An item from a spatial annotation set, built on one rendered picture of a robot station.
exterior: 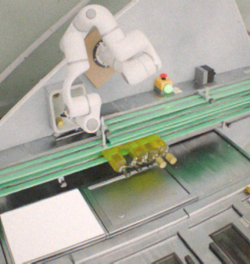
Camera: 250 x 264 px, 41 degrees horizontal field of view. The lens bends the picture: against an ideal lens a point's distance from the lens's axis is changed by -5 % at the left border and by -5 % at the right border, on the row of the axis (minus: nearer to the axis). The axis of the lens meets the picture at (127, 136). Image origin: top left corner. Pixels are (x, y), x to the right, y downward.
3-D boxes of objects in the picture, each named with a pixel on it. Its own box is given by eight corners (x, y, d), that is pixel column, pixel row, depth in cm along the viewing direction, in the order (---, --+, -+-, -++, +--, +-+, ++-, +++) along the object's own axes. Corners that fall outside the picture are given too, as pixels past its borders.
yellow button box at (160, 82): (154, 89, 190) (161, 95, 185) (154, 76, 186) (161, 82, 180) (164, 86, 193) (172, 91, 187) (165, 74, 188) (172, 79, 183)
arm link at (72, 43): (108, 53, 134) (99, 59, 148) (97, 3, 131) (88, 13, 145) (69, 62, 129) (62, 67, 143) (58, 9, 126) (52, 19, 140)
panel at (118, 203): (-2, 217, 155) (15, 272, 130) (-4, 213, 153) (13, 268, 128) (161, 161, 188) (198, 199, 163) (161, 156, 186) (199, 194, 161)
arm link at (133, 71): (107, 60, 147) (125, 73, 135) (132, 45, 149) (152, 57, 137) (115, 78, 153) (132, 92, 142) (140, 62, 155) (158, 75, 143)
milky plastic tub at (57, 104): (50, 126, 170) (55, 135, 164) (43, 85, 157) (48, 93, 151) (82, 116, 177) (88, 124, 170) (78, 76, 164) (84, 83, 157)
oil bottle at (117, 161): (99, 150, 177) (117, 175, 161) (98, 141, 173) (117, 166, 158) (109, 147, 179) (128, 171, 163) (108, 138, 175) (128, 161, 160)
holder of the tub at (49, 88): (51, 134, 174) (56, 141, 168) (43, 85, 158) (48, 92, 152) (82, 124, 180) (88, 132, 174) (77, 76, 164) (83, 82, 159)
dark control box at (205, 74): (194, 78, 200) (202, 84, 194) (194, 66, 195) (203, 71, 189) (205, 75, 203) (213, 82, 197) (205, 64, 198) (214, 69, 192)
